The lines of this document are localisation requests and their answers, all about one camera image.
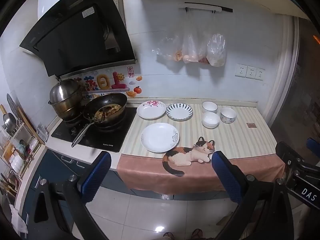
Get white plate grey flower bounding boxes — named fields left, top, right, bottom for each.
left=141, top=123, right=180, bottom=153

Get black range hood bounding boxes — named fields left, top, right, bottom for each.
left=19, top=0, right=137, bottom=77

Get stainless steel pot lid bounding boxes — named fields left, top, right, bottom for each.
left=49, top=78, right=82, bottom=105

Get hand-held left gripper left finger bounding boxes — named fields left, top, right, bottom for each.
left=21, top=151, right=112, bottom=240

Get wooden cutting board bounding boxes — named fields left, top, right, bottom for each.
left=17, top=106, right=45, bottom=145

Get white bowl dark rim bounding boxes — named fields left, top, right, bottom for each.
left=201, top=101, right=218, bottom=114

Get colourful wall stickers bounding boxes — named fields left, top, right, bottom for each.
left=75, top=66, right=143, bottom=100

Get plain white bowl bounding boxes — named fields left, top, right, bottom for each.
left=202, top=112, right=220, bottom=129

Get wall hook rail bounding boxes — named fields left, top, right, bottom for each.
left=179, top=2, right=233, bottom=13

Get dark blue kitchen cabinet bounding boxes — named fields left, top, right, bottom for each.
left=21, top=147, right=225, bottom=230

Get striped cat print mat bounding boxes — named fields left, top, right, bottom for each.
left=117, top=102, right=285, bottom=195

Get clear plastic bag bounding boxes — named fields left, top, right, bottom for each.
left=199, top=37, right=210, bottom=64
left=206, top=10, right=227, bottom=67
left=182, top=7, right=200, bottom=64
left=152, top=35, right=184, bottom=62

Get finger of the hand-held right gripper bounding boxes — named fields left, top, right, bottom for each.
left=306, top=137, right=320, bottom=154
left=275, top=141, right=304, bottom=170

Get blue striped plate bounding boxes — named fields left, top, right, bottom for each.
left=166, top=103, right=193, bottom=121

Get white towel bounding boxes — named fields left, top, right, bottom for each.
left=9, top=204, right=28, bottom=234

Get black glass cooktop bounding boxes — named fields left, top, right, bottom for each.
left=51, top=107, right=137, bottom=153

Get glass sliding door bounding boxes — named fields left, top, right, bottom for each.
left=272, top=17, right=320, bottom=160

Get wooden dish rack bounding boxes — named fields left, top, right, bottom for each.
left=0, top=94, right=45, bottom=198

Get black wok with food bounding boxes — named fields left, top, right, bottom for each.
left=71, top=93, right=128, bottom=148

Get blue patterned white bowl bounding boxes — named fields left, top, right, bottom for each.
left=220, top=107, right=237, bottom=124

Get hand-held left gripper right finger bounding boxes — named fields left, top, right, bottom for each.
left=211, top=151, right=294, bottom=240

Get pink floral white plate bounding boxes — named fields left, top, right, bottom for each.
left=136, top=100, right=167, bottom=120

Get white door frame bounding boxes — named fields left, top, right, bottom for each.
left=269, top=15, right=300, bottom=120

